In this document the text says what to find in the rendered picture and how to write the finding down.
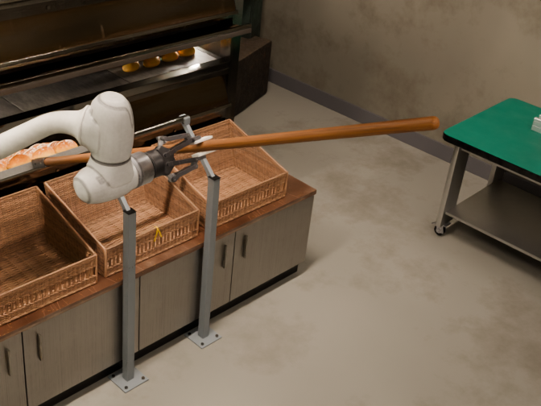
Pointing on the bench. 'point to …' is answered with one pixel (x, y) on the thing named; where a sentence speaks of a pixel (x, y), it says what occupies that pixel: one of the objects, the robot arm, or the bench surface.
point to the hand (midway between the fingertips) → (202, 146)
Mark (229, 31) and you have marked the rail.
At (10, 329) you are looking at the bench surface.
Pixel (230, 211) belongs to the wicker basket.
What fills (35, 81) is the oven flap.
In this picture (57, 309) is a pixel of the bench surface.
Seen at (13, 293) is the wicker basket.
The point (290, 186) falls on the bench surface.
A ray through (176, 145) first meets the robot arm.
